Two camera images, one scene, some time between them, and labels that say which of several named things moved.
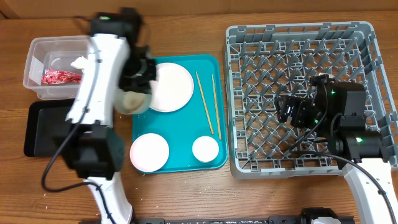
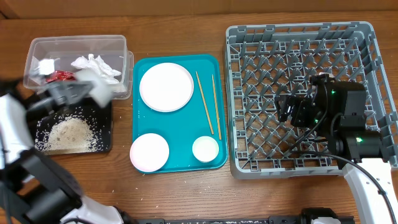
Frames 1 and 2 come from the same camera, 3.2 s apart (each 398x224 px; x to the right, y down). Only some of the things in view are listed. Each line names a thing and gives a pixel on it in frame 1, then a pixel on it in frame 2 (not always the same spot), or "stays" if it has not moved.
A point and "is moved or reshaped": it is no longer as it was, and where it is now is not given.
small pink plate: (149, 152) stays
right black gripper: (300, 106) stays
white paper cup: (132, 102) is moved or reshaped
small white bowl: (205, 149) stays
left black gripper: (143, 85) -> (60, 97)
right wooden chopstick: (219, 127) stays
